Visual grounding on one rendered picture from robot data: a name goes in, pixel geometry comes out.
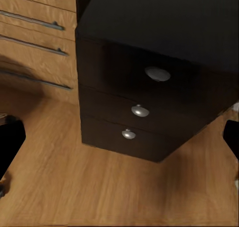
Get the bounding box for swivel chair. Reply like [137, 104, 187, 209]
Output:
[0, 113, 18, 198]

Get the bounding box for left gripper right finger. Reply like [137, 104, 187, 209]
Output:
[223, 120, 239, 160]

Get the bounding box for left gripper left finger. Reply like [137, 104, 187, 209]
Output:
[0, 120, 26, 180]

